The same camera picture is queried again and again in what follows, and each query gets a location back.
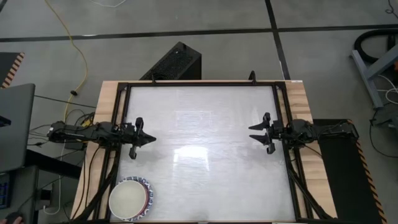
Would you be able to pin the black clamp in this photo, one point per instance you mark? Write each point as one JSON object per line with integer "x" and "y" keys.
{"x": 153, "y": 79}
{"x": 252, "y": 77}

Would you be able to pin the white bowl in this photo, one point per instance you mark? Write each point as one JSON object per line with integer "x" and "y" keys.
{"x": 127, "y": 199}

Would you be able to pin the person's hand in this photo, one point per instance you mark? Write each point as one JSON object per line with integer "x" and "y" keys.
{"x": 12, "y": 221}

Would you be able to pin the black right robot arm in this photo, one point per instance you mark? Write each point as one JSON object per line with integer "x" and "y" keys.
{"x": 311, "y": 130}

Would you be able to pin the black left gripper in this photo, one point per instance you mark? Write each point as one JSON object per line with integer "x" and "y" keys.
{"x": 132, "y": 137}

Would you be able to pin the black computer mouse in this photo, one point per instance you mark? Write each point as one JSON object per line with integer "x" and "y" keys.
{"x": 12, "y": 214}

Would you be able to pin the blue white patterned plate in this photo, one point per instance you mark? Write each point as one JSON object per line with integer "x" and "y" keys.
{"x": 150, "y": 194}

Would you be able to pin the dark keyboard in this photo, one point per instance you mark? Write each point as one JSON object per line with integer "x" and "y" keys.
{"x": 3, "y": 193}

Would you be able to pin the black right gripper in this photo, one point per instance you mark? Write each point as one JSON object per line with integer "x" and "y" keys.
{"x": 276, "y": 133}

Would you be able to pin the blue grey metal stand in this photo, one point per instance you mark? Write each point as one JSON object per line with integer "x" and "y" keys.
{"x": 365, "y": 77}

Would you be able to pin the black hazard striped mat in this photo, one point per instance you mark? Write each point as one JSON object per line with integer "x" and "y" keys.
{"x": 345, "y": 186}
{"x": 11, "y": 70}

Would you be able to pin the black computer tower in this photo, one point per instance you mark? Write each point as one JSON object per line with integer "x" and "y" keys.
{"x": 174, "y": 62}

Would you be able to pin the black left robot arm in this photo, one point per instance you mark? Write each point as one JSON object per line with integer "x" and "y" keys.
{"x": 77, "y": 133}

